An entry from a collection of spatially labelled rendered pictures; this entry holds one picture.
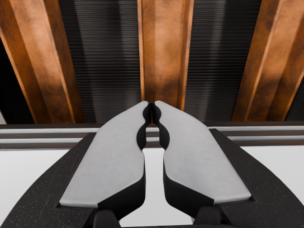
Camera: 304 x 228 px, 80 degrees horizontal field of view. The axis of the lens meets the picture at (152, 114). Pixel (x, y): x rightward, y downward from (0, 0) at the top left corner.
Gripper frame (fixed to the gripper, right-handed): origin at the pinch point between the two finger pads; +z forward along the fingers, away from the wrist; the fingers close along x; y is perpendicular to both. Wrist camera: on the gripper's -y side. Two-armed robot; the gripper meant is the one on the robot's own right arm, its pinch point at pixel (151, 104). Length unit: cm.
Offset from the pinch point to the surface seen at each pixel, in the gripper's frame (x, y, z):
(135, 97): -4.3, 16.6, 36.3
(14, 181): -19.4, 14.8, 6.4
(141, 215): -2.1, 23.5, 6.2
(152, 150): 0.0, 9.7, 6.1
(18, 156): -17.0, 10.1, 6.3
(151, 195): -0.3, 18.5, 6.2
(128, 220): -4.4, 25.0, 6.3
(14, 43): -21.9, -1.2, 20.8
